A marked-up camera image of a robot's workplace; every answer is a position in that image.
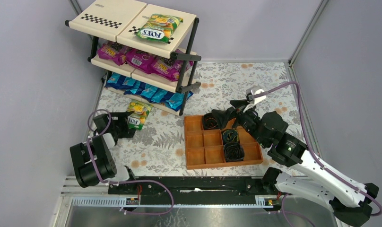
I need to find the green Fox's candy bag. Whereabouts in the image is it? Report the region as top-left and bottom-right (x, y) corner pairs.
(127, 99), (153, 130)
(136, 14), (183, 44)

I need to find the blue candy bag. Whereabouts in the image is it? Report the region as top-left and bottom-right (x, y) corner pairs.
(162, 92), (185, 111)
(105, 73), (137, 94)

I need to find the purple candy bag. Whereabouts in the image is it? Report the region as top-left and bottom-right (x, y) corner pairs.
(151, 57), (184, 81)
(97, 41), (129, 66)

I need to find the blue candy bag corner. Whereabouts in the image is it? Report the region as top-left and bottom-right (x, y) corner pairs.
(136, 84), (173, 104)

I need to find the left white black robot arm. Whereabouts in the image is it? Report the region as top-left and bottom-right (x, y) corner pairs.
(69, 109), (136, 188)

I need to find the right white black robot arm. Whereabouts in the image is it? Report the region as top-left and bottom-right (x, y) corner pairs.
(212, 100), (379, 227)

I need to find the blue candy bag on shelf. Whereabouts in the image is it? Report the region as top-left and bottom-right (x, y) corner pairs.
(162, 92), (185, 111)

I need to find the purple candy bag on shelf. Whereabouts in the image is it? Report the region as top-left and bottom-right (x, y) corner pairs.
(151, 57), (184, 81)

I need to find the cream three-tier shelf rack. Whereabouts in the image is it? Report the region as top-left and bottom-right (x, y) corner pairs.
(65, 0), (201, 115)

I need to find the black orange rolled sock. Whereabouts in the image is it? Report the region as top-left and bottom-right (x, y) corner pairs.
(202, 113), (220, 130)

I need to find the dark green rolled sock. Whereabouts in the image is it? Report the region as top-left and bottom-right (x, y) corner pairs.
(222, 129), (239, 145)

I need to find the large black rolled sock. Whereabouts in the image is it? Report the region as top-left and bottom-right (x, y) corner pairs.
(224, 142), (245, 162)

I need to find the orange wooden divider tray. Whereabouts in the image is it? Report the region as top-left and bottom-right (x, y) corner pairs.
(184, 115), (263, 170)

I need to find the floral patterned tablecloth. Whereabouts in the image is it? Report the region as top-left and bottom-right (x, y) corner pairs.
(111, 62), (304, 176)

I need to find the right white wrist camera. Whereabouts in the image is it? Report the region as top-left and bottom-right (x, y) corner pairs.
(243, 86), (268, 113)

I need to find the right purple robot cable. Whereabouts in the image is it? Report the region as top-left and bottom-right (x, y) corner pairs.
(257, 81), (382, 227)

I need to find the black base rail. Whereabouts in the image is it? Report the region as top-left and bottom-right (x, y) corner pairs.
(108, 176), (280, 205)

